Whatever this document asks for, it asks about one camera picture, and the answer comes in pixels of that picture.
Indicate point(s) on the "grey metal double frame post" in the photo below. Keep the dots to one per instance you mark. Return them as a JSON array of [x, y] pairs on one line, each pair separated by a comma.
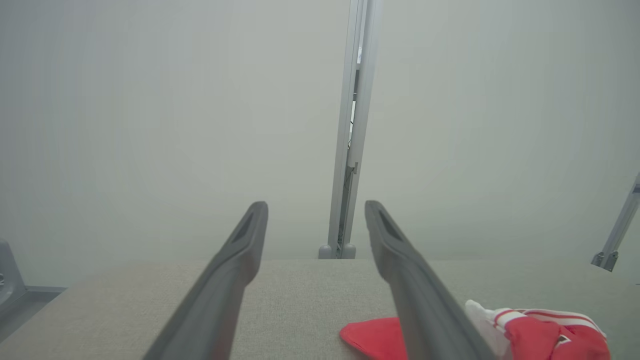
[[337, 200]]

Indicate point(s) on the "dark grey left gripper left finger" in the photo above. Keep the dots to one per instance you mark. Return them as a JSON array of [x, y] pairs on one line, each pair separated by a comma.
[[220, 300]]

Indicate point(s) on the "grey metal frame corner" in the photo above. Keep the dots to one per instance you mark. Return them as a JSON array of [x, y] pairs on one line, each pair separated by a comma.
[[10, 280]]

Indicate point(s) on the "grey metal slanted frame post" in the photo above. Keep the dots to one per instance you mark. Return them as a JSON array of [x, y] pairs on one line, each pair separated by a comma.
[[617, 235]]

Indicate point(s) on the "red garment with white stripes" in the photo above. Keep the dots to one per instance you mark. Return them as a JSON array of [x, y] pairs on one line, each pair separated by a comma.
[[545, 340]]

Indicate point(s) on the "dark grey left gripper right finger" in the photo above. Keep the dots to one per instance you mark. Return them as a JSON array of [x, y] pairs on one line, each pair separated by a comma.
[[425, 310]]

